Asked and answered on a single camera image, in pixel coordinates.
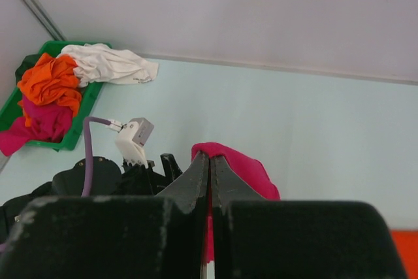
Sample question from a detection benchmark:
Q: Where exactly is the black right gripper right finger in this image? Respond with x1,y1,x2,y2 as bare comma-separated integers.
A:
210,156,407,278

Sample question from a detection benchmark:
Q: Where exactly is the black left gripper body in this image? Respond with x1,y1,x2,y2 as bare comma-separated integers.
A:
120,154,183,196

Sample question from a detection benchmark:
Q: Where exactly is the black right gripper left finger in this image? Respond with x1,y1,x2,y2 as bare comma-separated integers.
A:
1,154,209,278

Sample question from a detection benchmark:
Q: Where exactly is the crimson t shirt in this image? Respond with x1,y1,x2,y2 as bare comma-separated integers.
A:
191,142,280,264

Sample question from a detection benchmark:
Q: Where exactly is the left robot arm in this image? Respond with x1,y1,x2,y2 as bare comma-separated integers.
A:
1,154,182,243

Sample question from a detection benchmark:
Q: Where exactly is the magenta t shirt in bin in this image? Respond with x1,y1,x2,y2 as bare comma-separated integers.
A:
1,97,72,157

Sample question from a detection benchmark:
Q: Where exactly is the white t shirt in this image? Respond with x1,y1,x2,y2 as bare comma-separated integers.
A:
59,43,159,88

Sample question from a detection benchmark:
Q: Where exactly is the crumpled orange t shirt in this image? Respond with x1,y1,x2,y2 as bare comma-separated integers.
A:
17,53,82,117

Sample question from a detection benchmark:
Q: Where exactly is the green plastic bin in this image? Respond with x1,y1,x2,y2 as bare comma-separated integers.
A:
1,41,103,152

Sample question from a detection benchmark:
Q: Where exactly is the folded orange t shirt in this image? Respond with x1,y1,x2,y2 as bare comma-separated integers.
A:
391,230,418,279

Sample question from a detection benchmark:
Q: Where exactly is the dark green t shirt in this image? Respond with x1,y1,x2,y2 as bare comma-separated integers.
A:
14,54,42,83

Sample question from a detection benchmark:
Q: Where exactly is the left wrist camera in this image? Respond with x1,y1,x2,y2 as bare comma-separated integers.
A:
108,118,154,169

